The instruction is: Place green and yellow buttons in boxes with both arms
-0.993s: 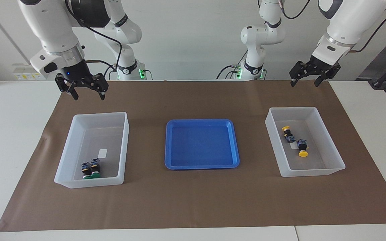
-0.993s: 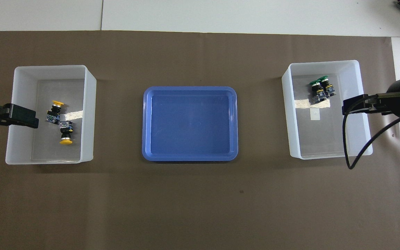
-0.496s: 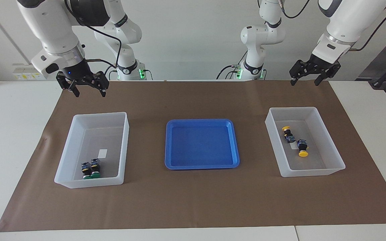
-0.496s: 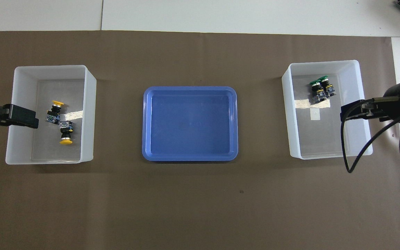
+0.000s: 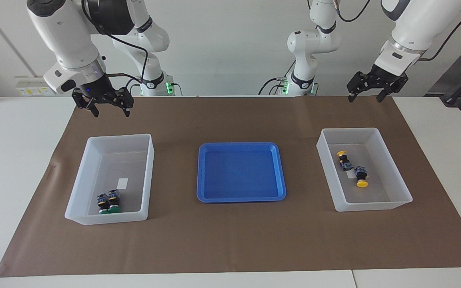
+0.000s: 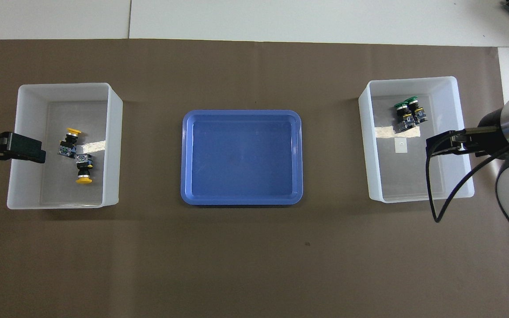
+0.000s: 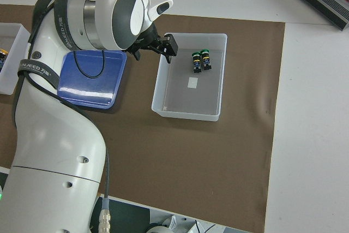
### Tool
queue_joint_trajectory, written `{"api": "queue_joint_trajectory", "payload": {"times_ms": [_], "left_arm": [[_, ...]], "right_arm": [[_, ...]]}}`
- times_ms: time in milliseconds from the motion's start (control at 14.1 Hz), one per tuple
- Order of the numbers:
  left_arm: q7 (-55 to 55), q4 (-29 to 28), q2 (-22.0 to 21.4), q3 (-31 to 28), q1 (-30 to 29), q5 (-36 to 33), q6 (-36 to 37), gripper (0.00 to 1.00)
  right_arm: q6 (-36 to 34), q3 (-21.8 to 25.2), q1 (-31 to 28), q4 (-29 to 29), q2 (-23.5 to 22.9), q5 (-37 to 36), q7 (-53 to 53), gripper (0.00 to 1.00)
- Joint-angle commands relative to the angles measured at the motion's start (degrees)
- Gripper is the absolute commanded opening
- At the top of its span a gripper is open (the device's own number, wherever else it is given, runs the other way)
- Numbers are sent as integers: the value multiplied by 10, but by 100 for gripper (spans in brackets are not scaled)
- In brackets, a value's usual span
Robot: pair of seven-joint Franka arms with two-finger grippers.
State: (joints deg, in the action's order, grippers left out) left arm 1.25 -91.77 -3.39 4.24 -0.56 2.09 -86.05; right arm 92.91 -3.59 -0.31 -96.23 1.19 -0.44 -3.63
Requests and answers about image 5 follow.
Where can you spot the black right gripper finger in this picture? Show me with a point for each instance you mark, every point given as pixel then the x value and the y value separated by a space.
pixel 81 100
pixel 121 100

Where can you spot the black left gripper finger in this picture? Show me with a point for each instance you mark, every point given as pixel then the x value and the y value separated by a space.
pixel 356 84
pixel 394 86

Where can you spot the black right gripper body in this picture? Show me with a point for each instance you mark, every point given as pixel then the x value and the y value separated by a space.
pixel 94 88

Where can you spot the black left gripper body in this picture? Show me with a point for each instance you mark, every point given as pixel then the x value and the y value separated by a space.
pixel 382 76

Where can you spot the yellow push button switch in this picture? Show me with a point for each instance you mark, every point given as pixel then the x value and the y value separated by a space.
pixel 345 160
pixel 361 176

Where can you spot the green push button switch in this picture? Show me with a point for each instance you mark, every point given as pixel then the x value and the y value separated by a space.
pixel 103 204
pixel 114 202

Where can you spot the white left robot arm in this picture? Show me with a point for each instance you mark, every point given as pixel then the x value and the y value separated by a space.
pixel 414 36

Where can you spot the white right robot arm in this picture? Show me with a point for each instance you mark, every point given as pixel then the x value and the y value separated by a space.
pixel 70 36

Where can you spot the translucent white plastic box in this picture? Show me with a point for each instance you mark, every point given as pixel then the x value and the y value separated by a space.
pixel 374 196
pixel 134 168

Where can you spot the small white paper label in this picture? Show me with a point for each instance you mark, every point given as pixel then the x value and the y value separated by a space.
pixel 350 174
pixel 123 183

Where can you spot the blue plastic tray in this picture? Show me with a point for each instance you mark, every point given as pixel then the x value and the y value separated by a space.
pixel 240 172

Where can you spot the brown paper table mat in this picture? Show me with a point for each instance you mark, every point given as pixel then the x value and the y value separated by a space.
pixel 230 240

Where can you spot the white left wrist mount block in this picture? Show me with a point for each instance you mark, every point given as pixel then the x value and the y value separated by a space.
pixel 394 60

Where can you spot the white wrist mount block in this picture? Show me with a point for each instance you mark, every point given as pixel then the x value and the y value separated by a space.
pixel 56 80
pixel 394 60

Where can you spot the white right wrist mount block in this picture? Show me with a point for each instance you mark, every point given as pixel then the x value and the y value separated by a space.
pixel 56 80

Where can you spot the white wall socket box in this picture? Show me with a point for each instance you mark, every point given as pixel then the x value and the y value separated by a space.
pixel 30 86

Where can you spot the thin white wall conduit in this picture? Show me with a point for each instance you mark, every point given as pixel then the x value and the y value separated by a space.
pixel 6 37

